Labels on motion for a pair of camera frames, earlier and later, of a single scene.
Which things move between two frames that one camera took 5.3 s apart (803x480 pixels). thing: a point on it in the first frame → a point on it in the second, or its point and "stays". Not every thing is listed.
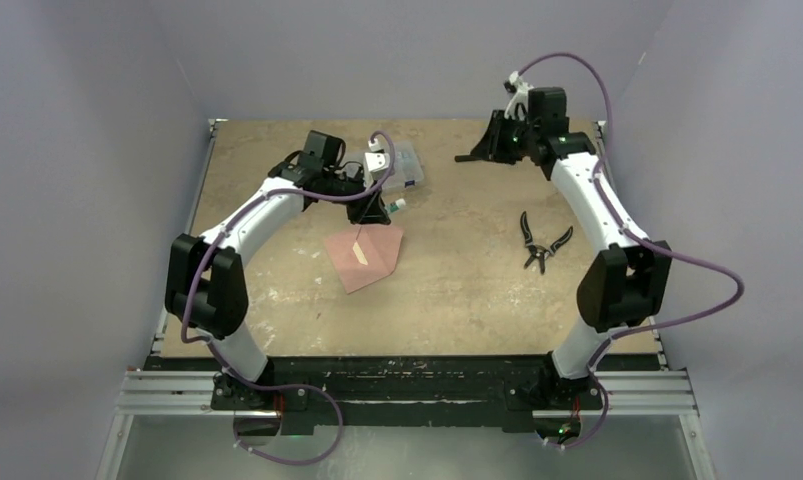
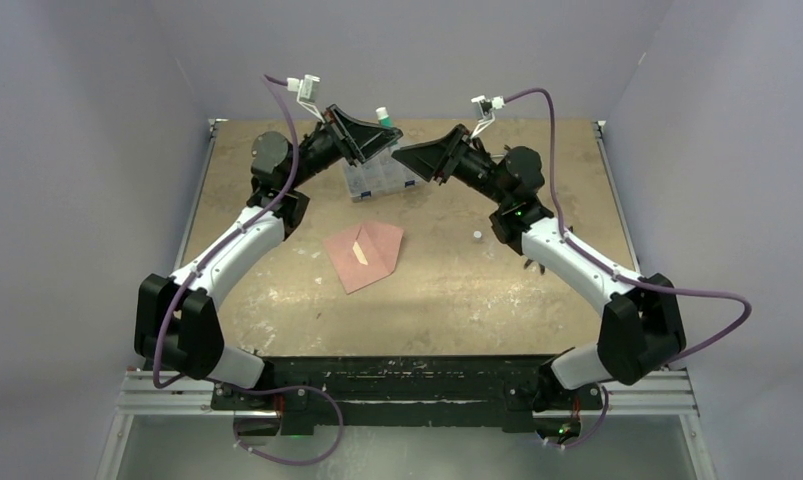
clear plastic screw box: (407, 169) stays
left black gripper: (368, 210) → (362, 139)
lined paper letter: (359, 254) stays
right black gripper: (490, 148) → (439, 159)
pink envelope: (364, 254) stays
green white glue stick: (395, 205) → (384, 120)
